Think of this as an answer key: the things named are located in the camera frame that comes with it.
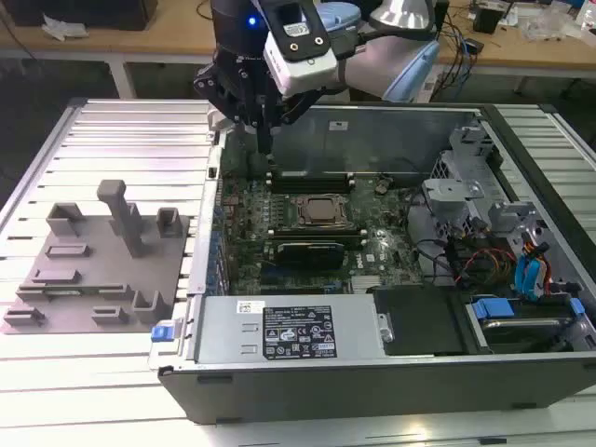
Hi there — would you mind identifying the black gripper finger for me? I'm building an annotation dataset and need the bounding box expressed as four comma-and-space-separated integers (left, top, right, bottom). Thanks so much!
193, 64, 265, 155
264, 88, 322, 155

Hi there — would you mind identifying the green RAM stick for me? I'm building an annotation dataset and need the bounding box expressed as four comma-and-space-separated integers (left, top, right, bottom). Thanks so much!
41, 286, 106, 299

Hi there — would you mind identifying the black RAM slot bank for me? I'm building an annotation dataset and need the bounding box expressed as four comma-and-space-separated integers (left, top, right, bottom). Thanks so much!
268, 168, 358, 196
265, 224, 367, 249

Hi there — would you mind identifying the wooden desk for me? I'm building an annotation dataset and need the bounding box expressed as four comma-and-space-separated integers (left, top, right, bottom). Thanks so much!
0, 0, 596, 102

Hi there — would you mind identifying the metal CPU socket cover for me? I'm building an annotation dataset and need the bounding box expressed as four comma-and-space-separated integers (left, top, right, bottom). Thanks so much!
295, 194, 351, 227

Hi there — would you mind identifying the silver CPU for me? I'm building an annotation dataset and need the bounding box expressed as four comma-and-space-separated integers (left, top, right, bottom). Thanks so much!
309, 198, 337, 222

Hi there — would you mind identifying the green motherboard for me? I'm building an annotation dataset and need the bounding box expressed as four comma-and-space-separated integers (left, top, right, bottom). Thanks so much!
218, 176, 429, 297

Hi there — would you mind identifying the large black box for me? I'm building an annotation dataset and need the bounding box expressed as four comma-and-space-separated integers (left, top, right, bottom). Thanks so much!
11, 0, 153, 32

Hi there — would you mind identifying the black graphics card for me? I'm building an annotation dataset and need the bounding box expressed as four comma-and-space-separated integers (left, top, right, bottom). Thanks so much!
274, 239, 346, 272

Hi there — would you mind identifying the black upright box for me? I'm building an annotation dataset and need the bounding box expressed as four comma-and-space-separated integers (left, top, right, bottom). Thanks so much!
432, 0, 451, 34

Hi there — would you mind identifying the grey metal drive cage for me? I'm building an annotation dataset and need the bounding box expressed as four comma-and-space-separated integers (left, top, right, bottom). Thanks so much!
421, 125, 505, 243

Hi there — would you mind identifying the crumpled white paper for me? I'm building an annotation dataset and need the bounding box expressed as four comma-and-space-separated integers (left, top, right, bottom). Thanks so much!
41, 12, 89, 39

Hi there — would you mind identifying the small silver heat sink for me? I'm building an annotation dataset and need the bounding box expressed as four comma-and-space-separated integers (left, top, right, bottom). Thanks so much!
348, 274, 384, 295

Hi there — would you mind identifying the small black speaker box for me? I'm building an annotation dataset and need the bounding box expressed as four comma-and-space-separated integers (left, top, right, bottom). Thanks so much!
472, 7, 505, 34

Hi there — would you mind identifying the grey parts rack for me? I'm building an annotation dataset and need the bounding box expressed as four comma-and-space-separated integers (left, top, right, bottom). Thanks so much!
0, 179, 193, 336

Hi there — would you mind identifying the grey power supply unit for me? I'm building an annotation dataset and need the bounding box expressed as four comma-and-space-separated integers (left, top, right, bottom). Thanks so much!
193, 295, 387, 365

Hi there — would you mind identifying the crumpled clear plastic bag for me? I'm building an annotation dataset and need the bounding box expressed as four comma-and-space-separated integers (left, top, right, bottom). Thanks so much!
519, 5, 584, 41

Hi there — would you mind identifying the open black PC case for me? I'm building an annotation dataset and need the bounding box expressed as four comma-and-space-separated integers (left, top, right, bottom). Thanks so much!
148, 100, 596, 425

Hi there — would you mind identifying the blue disk carrier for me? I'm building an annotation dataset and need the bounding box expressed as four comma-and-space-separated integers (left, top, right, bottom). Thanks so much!
467, 296, 586, 353

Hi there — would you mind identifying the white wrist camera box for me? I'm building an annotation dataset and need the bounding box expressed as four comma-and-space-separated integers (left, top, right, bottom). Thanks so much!
263, 0, 337, 98

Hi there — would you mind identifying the black camera cable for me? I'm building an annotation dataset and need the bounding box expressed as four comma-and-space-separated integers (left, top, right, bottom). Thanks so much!
332, 27, 387, 60

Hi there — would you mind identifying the blue cable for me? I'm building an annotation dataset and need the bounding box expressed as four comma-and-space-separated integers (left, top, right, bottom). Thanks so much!
458, 25, 472, 97

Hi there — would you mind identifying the black wire loop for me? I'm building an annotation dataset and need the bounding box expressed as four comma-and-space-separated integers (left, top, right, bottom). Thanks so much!
409, 237, 467, 286

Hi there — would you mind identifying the grey metal bracket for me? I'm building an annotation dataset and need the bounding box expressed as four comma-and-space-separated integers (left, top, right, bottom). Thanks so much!
486, 201, 536, 239

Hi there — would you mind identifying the orange and red wire bundle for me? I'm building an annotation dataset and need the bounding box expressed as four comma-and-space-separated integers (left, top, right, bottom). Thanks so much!
458, 249, 519, 286

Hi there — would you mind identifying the blue flat wire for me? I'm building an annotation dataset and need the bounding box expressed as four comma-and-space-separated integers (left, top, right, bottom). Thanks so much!
530, 241, 553, 299
514, 253, 536, 300

